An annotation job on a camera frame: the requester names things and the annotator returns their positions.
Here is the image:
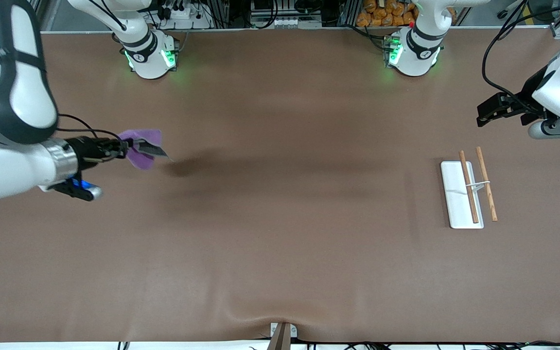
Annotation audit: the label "purple towel with grey back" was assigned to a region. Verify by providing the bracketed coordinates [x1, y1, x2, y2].
[118, 129, 170, 171]

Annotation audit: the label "white rack with wooden rods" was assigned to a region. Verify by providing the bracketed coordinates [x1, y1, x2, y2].
[440, 146, 498, 229]

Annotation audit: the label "white power strip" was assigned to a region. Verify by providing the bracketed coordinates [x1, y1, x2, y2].
[268, 17, 322, 29]
[156, 0, 212, 30]

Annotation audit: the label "orange snack bags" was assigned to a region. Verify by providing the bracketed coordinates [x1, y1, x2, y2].
[356, 0, 419, 28]

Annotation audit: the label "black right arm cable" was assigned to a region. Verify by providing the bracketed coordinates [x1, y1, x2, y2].
[55, 114, 124, 144]

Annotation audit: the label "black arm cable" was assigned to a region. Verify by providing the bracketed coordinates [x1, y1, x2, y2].
[481, 0, 560, 106]
[55, 114, 124, 144]

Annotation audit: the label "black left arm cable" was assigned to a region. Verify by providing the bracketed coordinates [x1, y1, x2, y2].
[481, 0, 560, 106]

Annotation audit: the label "grey table clamp bracket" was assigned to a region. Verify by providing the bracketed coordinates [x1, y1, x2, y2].
[266, 322, 298, 350]

